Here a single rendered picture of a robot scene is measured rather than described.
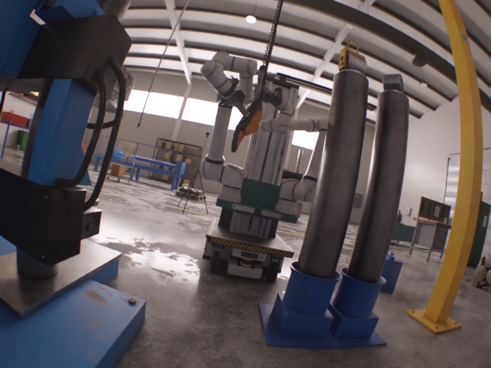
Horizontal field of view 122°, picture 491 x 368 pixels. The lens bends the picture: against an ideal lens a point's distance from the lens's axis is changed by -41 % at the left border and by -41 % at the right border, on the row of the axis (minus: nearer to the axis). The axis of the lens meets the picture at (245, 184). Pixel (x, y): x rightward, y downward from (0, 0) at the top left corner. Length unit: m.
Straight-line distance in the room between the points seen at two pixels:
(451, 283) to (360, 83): 1.58
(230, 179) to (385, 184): 1.11
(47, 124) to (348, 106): 1.23
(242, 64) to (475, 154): 1.82
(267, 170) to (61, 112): 1.74
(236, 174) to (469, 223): 1.89
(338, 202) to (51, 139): 1.13
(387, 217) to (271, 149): 1.21
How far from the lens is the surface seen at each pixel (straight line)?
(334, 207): 1.14
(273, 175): 2.01
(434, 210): 6.46
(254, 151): 2.00
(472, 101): 2.28
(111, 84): 0.72
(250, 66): 1.20
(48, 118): 0.65
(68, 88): 0.64
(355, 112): 1.25
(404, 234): 8.20
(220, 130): 1.74
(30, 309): 0.97
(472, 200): 2.05
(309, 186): 1.74
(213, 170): 1.78
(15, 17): 0.85
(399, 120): 1.43
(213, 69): 1.12
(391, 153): 1.36
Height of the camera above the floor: 0.71
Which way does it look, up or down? 1 degrees up
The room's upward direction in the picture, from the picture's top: 13 degrees clockwise
